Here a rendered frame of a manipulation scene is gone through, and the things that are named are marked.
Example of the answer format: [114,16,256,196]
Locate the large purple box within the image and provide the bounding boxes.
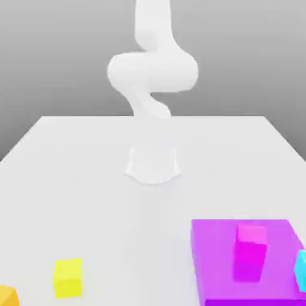
[190,218,306,306]

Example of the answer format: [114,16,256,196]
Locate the small magenta cube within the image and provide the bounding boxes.
[232,223,268,283]

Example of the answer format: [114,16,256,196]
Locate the small cyan cube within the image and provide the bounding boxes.
[293,249,306,293]

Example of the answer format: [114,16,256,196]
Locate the small orange cube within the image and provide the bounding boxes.
[0,284,20,306]

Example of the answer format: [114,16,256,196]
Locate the small yellow cube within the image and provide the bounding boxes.
[53,258,84,299]

